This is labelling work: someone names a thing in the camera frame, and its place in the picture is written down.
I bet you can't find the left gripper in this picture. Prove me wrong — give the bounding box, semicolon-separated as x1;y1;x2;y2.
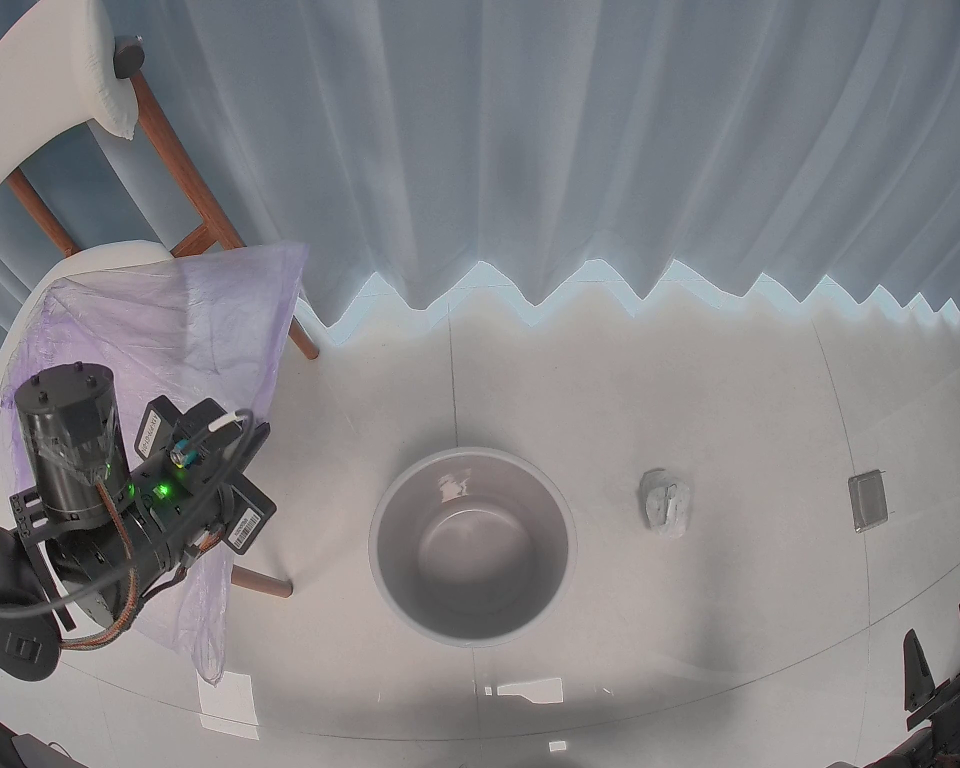
129;396;277;575

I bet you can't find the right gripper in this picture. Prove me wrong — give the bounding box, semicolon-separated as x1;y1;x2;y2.
903;628;960;744

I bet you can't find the purple plastic bag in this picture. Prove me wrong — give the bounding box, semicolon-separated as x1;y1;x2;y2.
0;241;311;687

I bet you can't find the white trash bin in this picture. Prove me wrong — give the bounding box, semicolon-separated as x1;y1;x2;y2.
367;446;579;648

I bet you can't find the crumpled white paper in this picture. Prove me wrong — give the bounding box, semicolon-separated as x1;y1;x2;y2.
637;468;693;541

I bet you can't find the pale blue curtain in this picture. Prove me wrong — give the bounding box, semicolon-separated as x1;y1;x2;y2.
0;0;960;350

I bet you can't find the white cushioned wooden chair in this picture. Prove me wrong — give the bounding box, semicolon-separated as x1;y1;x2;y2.
0;0;321;600

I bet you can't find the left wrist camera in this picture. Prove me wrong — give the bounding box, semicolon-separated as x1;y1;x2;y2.
168;399;255;496

